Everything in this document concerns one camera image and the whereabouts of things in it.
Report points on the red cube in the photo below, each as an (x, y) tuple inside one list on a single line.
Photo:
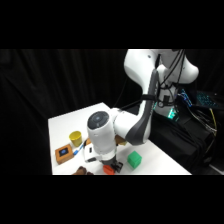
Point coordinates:
[(108, 170)]

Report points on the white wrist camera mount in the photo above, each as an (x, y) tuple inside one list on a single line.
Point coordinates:
[(89, 152)]

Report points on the small green light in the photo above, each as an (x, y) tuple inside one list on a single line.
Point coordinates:
[(172, 115)]

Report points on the yellow cup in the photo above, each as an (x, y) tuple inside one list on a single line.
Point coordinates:
[(75, 138)]

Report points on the backlit keyboard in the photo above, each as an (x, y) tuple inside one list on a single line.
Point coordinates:
[(207, 99)]

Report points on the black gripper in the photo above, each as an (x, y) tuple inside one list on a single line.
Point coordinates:
[(111, 161)]

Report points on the green cube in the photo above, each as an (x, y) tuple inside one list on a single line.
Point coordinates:
[(135, 159)]

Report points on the black curtain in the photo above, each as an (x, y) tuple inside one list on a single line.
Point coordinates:
[(50, 83)]

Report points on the gingerbread man toy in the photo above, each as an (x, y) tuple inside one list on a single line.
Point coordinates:
[(83, 171)]

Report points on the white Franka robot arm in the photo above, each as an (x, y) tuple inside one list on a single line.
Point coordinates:
[(100, 133)]

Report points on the black robot stand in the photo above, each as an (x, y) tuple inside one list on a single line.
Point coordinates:
[(186, 140)]

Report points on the orange box with blue screen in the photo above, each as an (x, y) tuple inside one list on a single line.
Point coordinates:
[(64, 153)]

